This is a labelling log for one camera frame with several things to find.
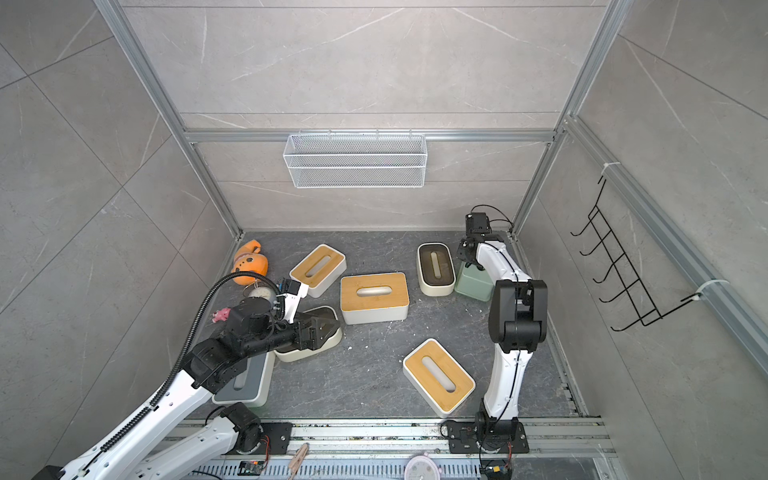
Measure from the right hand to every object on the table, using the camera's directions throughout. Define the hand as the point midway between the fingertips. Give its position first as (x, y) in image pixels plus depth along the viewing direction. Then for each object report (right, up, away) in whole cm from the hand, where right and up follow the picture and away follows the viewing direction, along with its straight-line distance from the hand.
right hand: (474, 252), depth 100 cm
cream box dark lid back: (-13, -6, +1) cm, 14 cm away
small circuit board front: (-63, -52, -29) cm, 87 cm away
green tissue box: (-2, -10, -6) cm, 12 cm away
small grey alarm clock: (-71, -13, -3) cm, 72 cm away
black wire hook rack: (+25, -10, -36) cm, 45 cm away
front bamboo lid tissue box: (-15, -36, -18) cm, 43 cm away
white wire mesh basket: (-41, +31, +1) cm, 52 cm away
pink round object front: (-21, -51, -31) cm, 63 cm away
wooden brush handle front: (-51, -50, -30) cm, 77 cm away
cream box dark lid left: (-48, -18, -11) cm, 52 cm away
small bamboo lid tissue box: (-54, -6, +2) cm, 54 cm away
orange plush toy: (-77, -2, -1) cm, 77 cm away
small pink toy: (-84, -20, -5) cm, 86 cm away
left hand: (-43, -16, -30) cm, 55 cm away
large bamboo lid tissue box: (-34, -14, -9) cm, 38 cm away
